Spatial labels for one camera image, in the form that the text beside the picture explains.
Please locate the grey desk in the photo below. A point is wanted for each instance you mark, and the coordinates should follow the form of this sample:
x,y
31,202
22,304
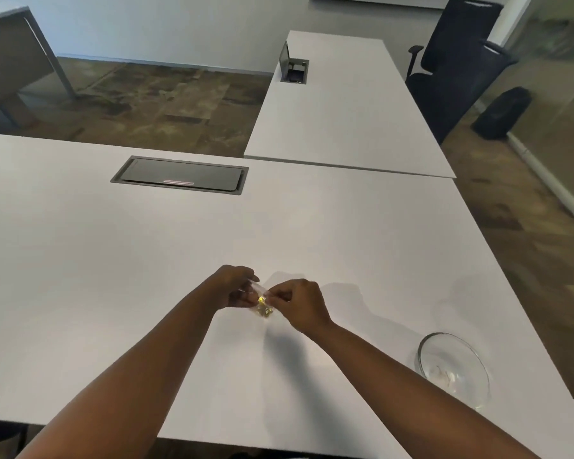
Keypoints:
x,y
14,62

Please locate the person's right forearm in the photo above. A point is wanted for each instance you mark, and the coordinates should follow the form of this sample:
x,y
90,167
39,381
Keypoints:
x,y
411,391

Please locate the white table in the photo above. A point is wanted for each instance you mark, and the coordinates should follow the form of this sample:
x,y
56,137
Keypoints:
x,y
172,262
344,100

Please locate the small clear plastic bag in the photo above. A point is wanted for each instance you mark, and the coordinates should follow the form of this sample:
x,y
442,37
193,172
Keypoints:
x,y
261,301

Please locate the black bag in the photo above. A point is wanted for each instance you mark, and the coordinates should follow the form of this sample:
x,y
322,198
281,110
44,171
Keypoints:
x,y
502,113

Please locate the black mesh office chair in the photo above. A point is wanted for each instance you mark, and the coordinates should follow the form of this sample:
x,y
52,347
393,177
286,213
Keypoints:
x,y
464,85
452,38

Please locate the person's left hand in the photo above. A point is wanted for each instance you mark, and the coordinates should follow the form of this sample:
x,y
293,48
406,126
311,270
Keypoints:
x,y
225,286

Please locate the person's right hand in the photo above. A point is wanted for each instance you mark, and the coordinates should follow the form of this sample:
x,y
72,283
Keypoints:
x,y
302,303

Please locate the person's right fingers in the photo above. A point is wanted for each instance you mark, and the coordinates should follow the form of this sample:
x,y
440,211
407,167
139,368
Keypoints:
x,y
280,296

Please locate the clear glass bowl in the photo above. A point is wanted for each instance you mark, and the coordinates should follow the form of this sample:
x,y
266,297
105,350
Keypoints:
x,y
453,369

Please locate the person's left fingers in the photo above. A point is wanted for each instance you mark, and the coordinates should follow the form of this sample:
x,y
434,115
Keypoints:
x,y
247,281

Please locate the person's left forearm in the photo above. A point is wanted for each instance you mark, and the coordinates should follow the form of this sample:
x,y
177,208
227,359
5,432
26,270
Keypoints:
x,y
119,377

